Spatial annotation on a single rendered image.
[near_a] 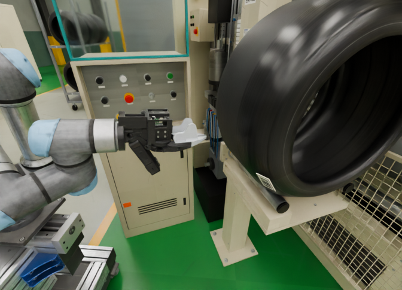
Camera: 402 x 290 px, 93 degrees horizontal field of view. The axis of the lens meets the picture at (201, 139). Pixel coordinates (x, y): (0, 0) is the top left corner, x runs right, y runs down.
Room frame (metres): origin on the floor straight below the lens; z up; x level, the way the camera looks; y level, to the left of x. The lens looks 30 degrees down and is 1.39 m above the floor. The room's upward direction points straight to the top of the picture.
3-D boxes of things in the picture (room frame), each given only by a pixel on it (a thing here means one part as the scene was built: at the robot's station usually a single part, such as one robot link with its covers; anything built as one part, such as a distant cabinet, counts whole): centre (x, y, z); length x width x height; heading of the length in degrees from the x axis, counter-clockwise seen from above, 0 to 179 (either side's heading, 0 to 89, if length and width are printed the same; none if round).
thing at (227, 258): (0.86, -0.24, 0.01); 0.27 x 0.27 x 0.02; 18
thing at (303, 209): (0.63, -0.34, 0.80); 0.37 x 0.36 x 0.02; 108
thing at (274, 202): (0.58, -0.21, 0.90); 0.35 x 0.05 x 0.05; 18
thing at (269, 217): (0.58, -0.20, 0.84); 0.36 x 0.09 x 0.06; 18
